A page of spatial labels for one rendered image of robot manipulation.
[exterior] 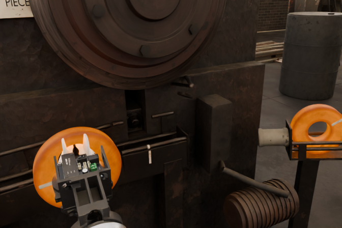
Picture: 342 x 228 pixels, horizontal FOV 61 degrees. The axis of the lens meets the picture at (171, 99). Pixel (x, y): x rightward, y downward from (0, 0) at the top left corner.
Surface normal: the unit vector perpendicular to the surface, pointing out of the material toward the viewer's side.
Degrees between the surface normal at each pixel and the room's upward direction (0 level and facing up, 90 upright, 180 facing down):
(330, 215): 0
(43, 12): 90
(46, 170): 88
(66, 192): 105
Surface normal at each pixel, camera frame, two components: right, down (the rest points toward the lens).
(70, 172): 0.07, -0.83
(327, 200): -0.01, -0.94
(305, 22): -0.68, 0.26
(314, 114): -0.10, 0.33
